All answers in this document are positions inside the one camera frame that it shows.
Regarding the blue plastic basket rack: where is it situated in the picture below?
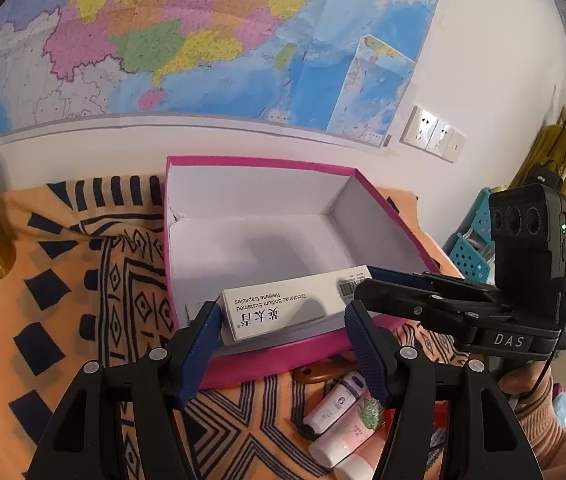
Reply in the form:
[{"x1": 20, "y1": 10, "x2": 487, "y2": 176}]
[{"x1": 442, "y1": 187, "x2": 494, "y2": 283}]

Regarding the orange patterned blanket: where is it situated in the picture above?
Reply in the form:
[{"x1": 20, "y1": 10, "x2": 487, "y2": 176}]
[{"x1": 0, "y1": 172, "x2": 468, "y2": 480}]

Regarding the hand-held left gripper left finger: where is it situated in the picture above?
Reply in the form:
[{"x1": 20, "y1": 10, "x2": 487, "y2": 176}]
[{"x1": 26, "y1": 300, "x2": 221, "y2": 480}]

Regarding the white tube with purple label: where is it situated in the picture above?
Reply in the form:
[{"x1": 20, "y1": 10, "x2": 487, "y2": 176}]
[{"x1": 303, "y1": 372, "x2": 370, "y2": 433}]

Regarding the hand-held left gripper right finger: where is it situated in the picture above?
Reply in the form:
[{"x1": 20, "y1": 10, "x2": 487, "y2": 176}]
[{"x1": 344, "y1": 300, "x2": 538, "y2": 480}]

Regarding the pink cardboard box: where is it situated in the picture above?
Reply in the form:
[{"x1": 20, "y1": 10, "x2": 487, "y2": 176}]
[{"x1": 163, "y1": 155, "x2": 441, "y2": 391}]

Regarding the person's right hand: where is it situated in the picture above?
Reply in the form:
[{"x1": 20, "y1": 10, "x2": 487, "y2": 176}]
[{"x1": 500, "y1": 360, "x2": 548, "y2": 403}]

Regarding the plain pink tube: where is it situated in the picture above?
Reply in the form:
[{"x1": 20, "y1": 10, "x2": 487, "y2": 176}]
[{"x1": 335, "y1": 432, "x2": 390, "y2": 480}]

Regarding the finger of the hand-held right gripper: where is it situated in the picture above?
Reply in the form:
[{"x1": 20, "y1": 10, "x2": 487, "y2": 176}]
[
  {"x1": 354, "y1": 280, "x2": 478, "y2": 333},
  {"x1": 365, "y1": 265, "x2": 496, "y2": 302}
]

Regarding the white medicine box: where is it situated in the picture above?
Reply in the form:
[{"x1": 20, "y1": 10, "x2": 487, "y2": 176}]
[{"x1": 218, "y1": 264, "x2": 374, "y2": 347}]

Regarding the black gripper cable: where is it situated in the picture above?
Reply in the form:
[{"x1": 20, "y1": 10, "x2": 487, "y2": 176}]
[{"x1": 510, "y1": 327, "x2": 566, "y2": 403}]

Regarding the black handbag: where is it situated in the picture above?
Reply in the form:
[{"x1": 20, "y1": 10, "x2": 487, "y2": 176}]
[{"x1": 525, "y1": 159, "x2": 566, "y2": 192}]

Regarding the white wall socket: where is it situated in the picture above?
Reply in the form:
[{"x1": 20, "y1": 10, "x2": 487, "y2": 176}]
[
  {"x1": 445, "y1": 130, "x2": 468, "y2": 163},
  {"x1": 402, "y1": 105, "x2": 438, "y2": 150},
  {"x1": 425, "y1": 119, "x2": 456, "y2": 157}
]

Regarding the pink tube with green print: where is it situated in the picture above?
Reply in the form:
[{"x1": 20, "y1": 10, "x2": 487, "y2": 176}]
[{"x1": 310, "y1": 399, "x2": 388, "y2": 466}]

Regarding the colourful wall map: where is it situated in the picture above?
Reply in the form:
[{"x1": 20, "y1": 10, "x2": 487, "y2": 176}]
[{"x1": 0, "y1": 0, "x2": 451, "y2": 150}]

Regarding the brown wooden object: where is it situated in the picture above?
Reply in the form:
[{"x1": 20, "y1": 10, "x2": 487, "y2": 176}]
[{"x1": 293, "y1": 357, "x2": 359, "y2": 386}]

